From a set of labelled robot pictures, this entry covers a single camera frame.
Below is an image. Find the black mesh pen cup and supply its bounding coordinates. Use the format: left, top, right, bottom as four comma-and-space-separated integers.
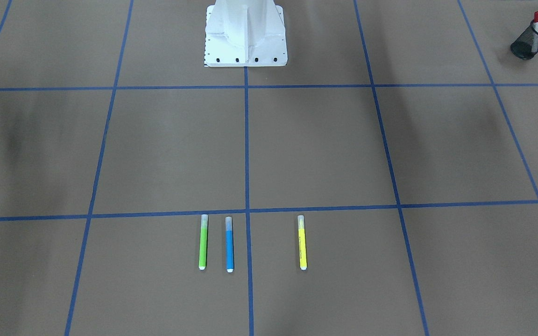
510, 21, 538, 60

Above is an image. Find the yellow highlighter pen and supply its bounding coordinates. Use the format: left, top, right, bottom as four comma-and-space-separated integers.
297, 215, 308, 271

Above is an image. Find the red white marker pen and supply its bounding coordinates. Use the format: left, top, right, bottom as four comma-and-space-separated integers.
530, 11, 538, 55

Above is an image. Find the white pedestal column base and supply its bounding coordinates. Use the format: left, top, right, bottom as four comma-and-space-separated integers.
204, 0, 288, 67

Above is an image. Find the green highlighter pen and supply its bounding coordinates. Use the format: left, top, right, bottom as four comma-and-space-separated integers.
198, 214, 208, 271

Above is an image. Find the blue highlighter pen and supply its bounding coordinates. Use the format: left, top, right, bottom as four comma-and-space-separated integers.
225, 217, 234, 273

